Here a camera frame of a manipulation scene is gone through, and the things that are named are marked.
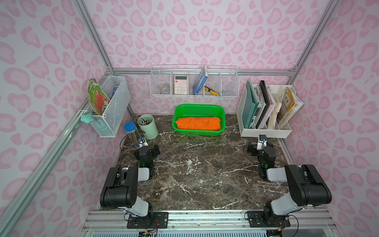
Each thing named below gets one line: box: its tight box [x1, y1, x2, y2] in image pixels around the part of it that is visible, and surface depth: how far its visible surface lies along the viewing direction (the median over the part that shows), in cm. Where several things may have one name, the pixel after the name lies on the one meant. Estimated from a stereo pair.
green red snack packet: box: [87, 78, 111, 117], surface depth 75 cm
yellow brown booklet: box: [277, 86, 296, 120], surface depth 102 cm
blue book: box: [192, 65, 209, 96], surface depth 90 cm
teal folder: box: [242, 79, 260, 129], surface depth 92 cm
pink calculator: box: [174, 75, 189, 95], surface depth 97 cm
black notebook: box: [256, 79, 271, 129], surface depth 95 cm
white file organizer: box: [236, 83, 297, 139], surface depth 100 cm
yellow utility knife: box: [204, 85, 220, 96], surface depth 100 cm
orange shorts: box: [175, 117, 221, 131], surface depth 106 cm
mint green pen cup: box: [137, 114, 159, 141], surface depth 100 cm
